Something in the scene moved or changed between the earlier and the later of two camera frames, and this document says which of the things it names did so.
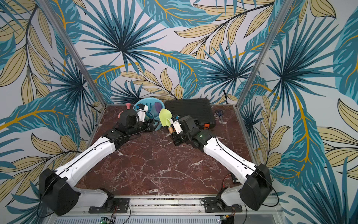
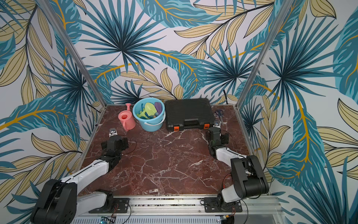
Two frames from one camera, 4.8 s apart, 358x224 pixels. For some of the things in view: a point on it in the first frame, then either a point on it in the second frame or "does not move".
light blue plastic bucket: (154, 105) does not move
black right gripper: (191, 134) to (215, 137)
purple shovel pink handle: (158, 106) does not move
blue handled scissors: (220, 112) does not move
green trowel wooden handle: (165, 117) to (149, 108)
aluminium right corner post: (286, 7) does not move
